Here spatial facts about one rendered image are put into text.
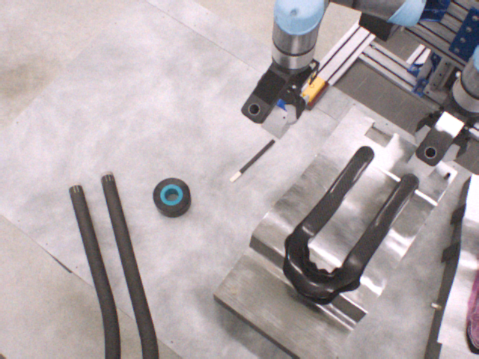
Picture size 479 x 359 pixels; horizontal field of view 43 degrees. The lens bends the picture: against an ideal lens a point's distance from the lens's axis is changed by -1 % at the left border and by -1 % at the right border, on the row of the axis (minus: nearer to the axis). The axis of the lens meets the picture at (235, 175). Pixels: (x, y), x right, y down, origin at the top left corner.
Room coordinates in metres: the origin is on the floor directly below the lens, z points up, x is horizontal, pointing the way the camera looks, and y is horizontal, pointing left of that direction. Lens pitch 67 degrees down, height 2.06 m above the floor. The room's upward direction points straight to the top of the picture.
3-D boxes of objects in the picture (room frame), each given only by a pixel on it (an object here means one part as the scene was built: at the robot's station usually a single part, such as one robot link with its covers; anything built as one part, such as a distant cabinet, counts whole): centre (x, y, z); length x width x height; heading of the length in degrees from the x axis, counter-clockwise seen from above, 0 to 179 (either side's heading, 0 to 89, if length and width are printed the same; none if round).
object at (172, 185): (0.47, 0.14, 0.82); 0.08 x 0.08 x 0.04
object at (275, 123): (0.63, -0.11, 0.93); 0.13 x 0.05 x 0.05; 143
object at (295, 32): (0.62, -0.10, 1.25); 0.09 x 0.08 x 0.11; 158
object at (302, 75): (0.62, -0.10, 1.09); 0.09 x 0.08 x 0.12; 143
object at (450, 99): (0.55, -0.42, 1.07); 0.09 x 0.08 x 0.12; 143
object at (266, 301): (0.38, -0.21, 0.87); 0.50 x 0.26 x 0.14; 143
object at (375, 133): (0.59, -0.31, 0.87); 0.05 x 0.05 x 0.04; 53
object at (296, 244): (0.38, -0.23, 0.92); 0.35 x 0.16 x 0.09; 143
